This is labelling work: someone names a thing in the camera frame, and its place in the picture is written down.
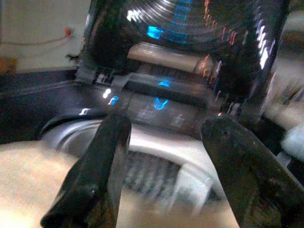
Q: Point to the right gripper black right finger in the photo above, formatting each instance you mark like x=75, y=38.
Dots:
x=242, y=178

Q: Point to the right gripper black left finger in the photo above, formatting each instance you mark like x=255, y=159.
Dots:
x=95, y=178

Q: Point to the beige towel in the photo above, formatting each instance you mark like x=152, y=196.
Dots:
x=28, y=178

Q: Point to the black top-load washing machine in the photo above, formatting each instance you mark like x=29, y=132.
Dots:
x=147, y=111

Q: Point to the white cloth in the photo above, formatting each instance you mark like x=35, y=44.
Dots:
x=294, y=142

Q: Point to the dark glass washer lid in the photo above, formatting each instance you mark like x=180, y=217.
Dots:
x=111, y=35

